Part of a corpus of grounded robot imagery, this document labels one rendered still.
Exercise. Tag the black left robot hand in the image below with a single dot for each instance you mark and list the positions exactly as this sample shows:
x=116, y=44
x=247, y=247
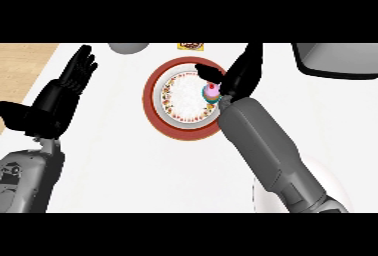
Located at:
x=54, y=100

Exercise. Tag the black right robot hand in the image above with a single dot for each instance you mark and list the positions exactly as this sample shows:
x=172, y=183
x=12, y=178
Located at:
x=243, y=76

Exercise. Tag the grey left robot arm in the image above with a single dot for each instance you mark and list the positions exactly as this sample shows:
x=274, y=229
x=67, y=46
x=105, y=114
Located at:
x=27, y=180

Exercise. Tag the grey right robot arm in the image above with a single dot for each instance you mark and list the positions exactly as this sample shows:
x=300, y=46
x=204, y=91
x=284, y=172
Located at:
x=271, y=153

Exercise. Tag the pink cupcake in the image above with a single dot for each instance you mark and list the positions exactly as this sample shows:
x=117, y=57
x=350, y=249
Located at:
x=212, y=93

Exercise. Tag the white patterned plate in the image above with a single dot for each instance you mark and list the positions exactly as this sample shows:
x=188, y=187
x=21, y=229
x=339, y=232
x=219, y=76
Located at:
x=184, y=100

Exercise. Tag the yellow box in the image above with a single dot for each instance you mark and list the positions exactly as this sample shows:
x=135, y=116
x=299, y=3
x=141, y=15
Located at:
x=191, y=46

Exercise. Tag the grey appliance with dark rim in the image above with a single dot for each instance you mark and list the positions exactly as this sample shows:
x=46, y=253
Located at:
x=340, y=60

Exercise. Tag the red round placemat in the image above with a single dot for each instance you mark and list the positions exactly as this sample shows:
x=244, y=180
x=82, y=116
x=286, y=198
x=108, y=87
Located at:
x=154, y=110

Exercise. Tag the grey round object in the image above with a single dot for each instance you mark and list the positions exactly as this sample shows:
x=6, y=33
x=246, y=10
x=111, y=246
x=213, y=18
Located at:
x=128, y=47

